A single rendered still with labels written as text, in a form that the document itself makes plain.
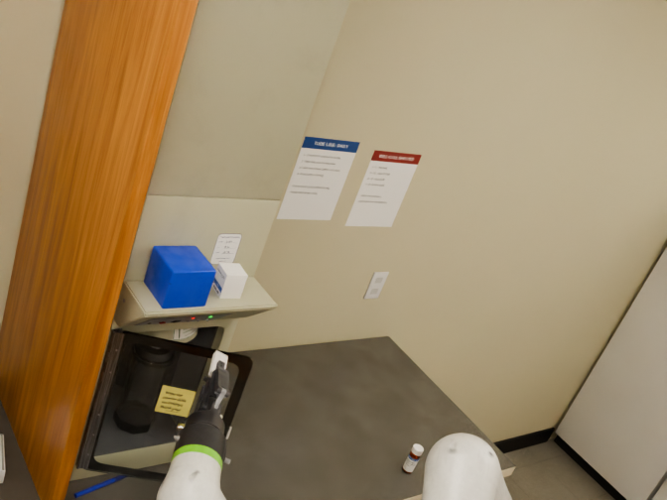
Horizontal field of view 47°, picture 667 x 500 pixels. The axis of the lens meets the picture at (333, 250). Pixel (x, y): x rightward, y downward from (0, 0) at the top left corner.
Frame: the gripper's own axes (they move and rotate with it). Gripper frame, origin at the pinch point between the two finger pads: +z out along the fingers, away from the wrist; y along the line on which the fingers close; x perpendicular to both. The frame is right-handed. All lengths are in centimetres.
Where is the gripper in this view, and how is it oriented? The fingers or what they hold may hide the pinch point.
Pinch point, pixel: (217, 365)
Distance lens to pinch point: 165.9
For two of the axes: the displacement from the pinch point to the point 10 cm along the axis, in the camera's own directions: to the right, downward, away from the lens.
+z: 0.2, -5.4, 8.4
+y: 5.6, -6.9, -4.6
